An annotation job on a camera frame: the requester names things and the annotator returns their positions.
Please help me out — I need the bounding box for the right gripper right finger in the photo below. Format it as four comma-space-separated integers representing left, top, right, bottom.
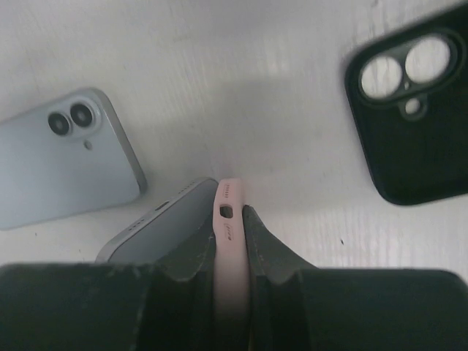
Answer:
243, 206, 467, 350

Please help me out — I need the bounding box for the light blue phone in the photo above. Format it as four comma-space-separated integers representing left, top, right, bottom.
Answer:
1, 88, 147, 230

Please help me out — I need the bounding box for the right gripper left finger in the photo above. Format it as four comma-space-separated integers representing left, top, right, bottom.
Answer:
1, 229, 215, 350

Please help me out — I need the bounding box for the black phone case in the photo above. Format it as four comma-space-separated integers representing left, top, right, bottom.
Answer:
344, 4, 467, 205

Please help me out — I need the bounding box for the pink phone case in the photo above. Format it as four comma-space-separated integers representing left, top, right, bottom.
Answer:
213, 178, 250, 350

